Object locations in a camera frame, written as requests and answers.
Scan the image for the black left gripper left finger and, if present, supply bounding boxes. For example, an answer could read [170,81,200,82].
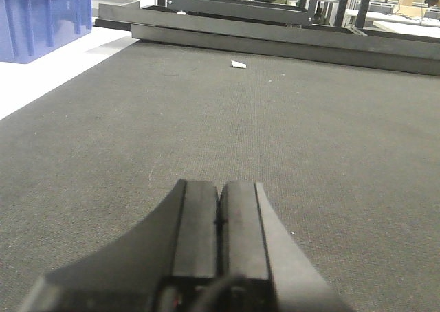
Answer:
[20,179,218,311]

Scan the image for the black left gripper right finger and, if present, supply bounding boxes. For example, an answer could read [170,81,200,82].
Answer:
[220,181,352,311]

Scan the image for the dark grey felt mat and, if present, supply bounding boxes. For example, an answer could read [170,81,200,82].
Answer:
[1,43,439,311]

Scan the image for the white paper scrap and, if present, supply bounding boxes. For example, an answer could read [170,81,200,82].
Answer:
[231,60,247,69]

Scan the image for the blue plastic crate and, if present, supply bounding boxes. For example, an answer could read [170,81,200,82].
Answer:
[1,0,92,64]

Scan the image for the black metal frame rails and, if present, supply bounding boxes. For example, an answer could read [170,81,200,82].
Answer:
[95,4,439,76]

